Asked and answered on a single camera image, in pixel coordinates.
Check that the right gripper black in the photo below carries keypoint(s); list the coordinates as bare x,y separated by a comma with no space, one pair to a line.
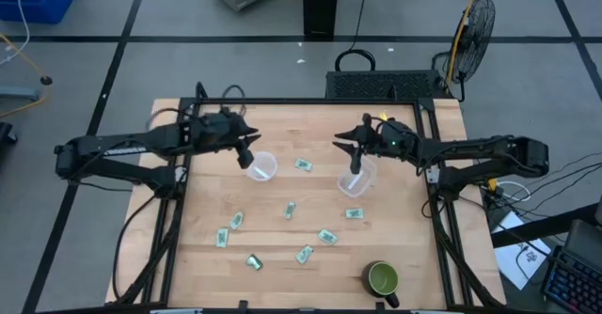
390,140

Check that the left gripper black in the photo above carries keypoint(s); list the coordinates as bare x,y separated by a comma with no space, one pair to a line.
214,133

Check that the green white sweetener packet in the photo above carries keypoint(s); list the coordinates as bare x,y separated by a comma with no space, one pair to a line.
254,262
222,237
304,254
290,209
303,164
327,236
354,213
236,220

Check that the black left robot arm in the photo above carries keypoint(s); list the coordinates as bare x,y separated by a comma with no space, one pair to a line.
122,147

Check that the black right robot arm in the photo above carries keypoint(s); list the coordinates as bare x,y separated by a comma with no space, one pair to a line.
470,152

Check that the round clear plastic container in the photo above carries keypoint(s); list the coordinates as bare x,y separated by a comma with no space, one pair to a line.
267,163

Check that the squarish clear plastic container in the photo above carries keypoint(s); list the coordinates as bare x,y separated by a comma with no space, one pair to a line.
366,182

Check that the black perforated metal case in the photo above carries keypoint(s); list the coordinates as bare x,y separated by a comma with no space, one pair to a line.
376,84

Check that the black mug green inside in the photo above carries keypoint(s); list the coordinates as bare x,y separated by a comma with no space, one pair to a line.
383,278

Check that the black tower box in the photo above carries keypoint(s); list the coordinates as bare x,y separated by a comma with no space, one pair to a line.
320,4

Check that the yellow plug connector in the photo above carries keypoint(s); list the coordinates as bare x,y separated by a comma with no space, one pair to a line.
492,183

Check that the black floor fan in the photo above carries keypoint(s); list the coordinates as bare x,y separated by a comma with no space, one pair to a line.
475,36

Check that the silver aluminium bar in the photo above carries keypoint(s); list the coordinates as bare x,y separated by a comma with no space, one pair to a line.
176,310
435,311

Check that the white printed paper sheet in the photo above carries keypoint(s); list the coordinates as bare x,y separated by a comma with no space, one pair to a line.
517,257

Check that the black metal beam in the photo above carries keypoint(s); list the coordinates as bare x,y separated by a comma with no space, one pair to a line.
541,227

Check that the small black floor disc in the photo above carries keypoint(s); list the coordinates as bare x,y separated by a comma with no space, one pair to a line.
45,80

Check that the grey metal cart leg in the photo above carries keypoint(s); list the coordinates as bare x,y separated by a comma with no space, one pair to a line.
19,93

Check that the black chair foot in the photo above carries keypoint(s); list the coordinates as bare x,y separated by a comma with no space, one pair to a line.
7,134

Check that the backlit black keyboard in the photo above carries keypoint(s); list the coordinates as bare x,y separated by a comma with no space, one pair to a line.
571,278

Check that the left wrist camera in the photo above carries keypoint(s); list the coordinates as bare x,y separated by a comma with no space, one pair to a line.
244,156

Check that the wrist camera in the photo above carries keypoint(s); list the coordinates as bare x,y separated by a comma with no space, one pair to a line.
356,163
244,156

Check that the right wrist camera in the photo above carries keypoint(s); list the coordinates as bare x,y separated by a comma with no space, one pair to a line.
356,163

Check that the black aluminium table frame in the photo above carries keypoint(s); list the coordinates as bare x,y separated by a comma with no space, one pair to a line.
301,101

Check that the black frame clip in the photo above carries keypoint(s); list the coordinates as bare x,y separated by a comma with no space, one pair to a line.
380,305
243,304

